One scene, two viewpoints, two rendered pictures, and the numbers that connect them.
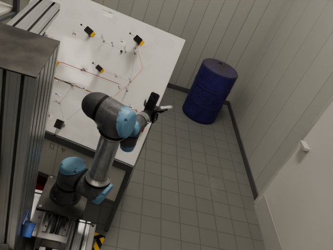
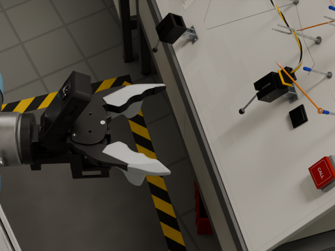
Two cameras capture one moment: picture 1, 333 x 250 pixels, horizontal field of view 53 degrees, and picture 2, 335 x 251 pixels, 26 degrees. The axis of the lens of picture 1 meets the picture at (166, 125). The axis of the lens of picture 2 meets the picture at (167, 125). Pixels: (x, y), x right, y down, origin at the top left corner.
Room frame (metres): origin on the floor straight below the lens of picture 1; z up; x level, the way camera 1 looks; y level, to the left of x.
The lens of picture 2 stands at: (1.49, -0.41, 2.43)
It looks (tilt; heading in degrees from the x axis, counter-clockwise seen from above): 59 degrees down; 75
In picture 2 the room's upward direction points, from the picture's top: straight up
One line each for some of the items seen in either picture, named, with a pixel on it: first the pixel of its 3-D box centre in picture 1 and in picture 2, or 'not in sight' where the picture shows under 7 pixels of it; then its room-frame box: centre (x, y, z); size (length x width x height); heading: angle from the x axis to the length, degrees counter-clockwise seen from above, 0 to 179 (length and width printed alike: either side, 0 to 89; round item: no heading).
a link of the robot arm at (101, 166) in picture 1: (104, 155); not in sight; (1.07, 0.20, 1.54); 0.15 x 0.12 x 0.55; 78
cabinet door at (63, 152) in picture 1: (88, 171); (216, 187); (1.85, 0.42, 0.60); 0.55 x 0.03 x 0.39; 92
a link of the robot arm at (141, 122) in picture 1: (134, 126); not in sight; (1.33, 0.14, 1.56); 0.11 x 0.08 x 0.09; 168
